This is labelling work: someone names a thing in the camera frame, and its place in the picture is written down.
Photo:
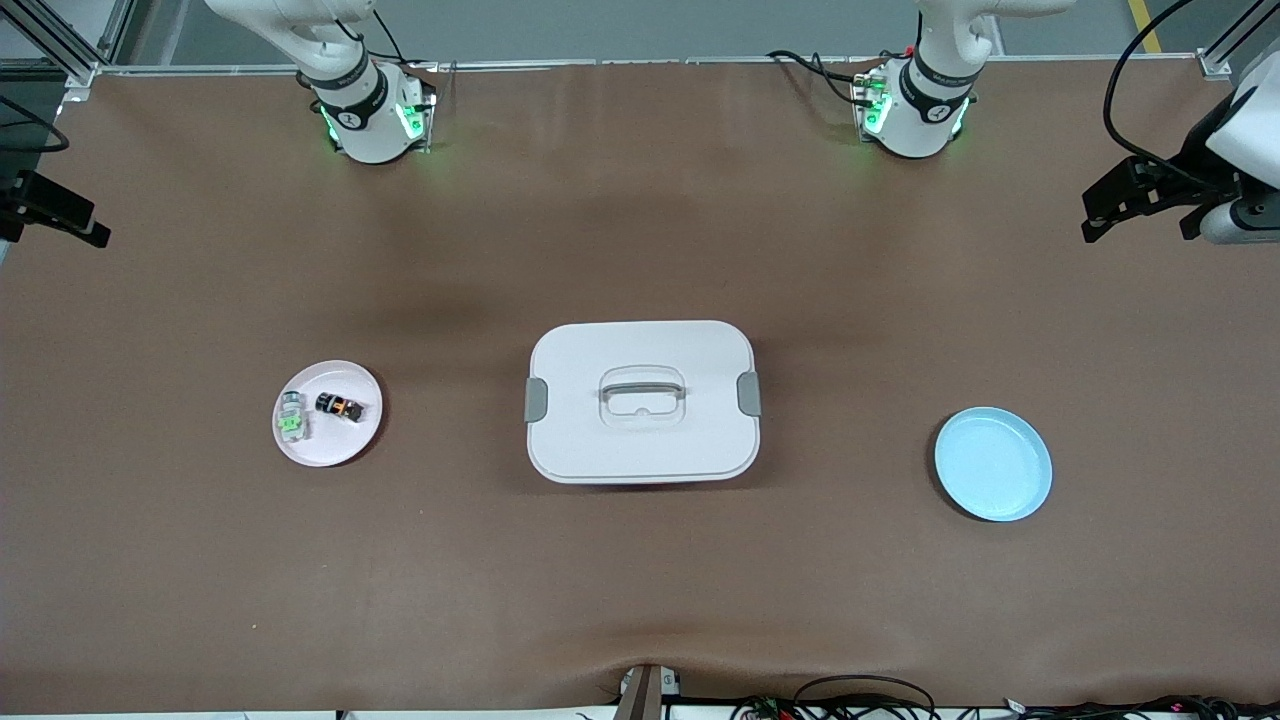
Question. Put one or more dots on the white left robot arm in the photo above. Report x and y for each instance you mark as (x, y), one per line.
(925, 110)

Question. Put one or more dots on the blue plate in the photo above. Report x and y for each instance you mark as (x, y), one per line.
(990, 465)

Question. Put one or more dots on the clear green switch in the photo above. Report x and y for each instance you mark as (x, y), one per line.
(292, 420)

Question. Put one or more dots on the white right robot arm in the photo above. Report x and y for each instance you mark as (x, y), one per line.
(350, 110)

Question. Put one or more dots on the silver table edge rail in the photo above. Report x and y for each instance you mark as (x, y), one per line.
(650, 62)

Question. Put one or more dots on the white lidded storage box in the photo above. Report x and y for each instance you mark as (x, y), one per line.
(640, 440)

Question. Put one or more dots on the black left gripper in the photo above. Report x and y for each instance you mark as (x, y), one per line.
(1192, 163)

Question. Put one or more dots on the brown camera mount bracket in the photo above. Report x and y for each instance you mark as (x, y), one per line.
(645, 695)

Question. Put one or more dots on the pink plate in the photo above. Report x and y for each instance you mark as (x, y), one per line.
(340, 445)

